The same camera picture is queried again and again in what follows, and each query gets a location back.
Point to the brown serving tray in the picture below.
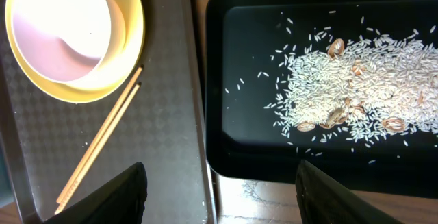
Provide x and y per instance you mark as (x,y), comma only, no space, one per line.
(43,139)

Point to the yellow plate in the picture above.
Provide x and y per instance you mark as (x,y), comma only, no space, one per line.
(101,84)

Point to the rice and shell scraps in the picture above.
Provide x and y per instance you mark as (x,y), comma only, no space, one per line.
(335,85)

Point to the wooden chopstick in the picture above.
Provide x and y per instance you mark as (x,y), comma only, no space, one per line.
(96,151)
(99,134)

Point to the black waste tray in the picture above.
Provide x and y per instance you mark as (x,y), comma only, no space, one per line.
(247,41)

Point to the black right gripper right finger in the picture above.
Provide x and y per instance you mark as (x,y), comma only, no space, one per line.
(323,200)

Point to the pink white bowl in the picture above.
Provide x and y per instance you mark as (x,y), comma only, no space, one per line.
(67,40)

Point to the wooden chopstick upper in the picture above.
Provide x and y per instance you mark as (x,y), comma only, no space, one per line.
(99,134)

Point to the wooden chopstick lower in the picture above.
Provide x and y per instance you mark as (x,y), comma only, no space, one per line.
(96,151)

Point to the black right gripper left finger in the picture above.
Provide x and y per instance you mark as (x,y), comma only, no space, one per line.
(120,201)

